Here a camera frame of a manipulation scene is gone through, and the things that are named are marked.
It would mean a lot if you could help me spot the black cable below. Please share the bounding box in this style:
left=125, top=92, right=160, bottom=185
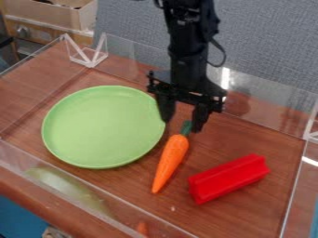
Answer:
left=204, top=36, right=228, bottom=69

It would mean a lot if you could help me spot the beige wooden drawer cabinet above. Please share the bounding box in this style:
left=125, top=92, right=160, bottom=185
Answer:
left=0, top=0, right=97, bottom=46

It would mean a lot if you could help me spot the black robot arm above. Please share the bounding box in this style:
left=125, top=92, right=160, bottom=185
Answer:
left=148, top=0, right=227, bottom=133

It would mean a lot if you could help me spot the clear acrylic tray enclosure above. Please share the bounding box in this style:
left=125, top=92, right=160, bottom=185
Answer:
left=0, top=37, right=318, bottom=238

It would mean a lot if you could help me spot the clear acrylic corner bracket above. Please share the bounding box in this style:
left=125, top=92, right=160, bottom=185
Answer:
left=60, top=33, right=109, bottom=68

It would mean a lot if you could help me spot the red plastic block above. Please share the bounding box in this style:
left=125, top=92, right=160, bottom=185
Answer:
left=187, top=154, right=270, bottom=205

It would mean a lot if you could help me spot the green plate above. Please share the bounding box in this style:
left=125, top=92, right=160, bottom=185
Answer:
left=41, top=86, right=165, bottom=169

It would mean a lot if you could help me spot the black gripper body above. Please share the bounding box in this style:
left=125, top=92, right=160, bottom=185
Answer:
left=147, top=57, right=227, bottom=113

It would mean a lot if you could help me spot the orange toy carrot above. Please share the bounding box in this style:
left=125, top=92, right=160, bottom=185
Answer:
left=151, top=121, right=191, bottom=193

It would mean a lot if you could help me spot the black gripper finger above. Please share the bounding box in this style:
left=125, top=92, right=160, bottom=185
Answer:
left=191, top=103, right=209, bottom=133
left=155, top=94, right=175, bottom=123

